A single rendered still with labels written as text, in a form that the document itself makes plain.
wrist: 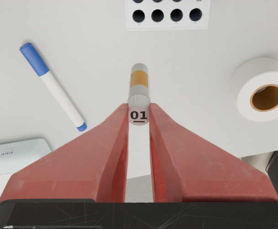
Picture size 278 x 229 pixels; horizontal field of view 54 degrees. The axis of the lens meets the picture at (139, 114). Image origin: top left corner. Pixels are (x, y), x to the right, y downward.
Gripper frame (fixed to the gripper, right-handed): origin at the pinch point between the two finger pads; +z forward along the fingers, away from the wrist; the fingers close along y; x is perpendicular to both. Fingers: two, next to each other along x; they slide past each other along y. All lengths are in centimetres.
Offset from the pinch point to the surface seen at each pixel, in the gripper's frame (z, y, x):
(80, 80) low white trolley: 22.4, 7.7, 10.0
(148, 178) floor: 97, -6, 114
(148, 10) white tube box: 18.5, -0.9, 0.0
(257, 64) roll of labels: 20.1, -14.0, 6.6
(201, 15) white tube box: 18.5, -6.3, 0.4
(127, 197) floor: 97, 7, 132
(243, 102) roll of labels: 17.8, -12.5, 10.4
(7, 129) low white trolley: 22.7, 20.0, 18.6
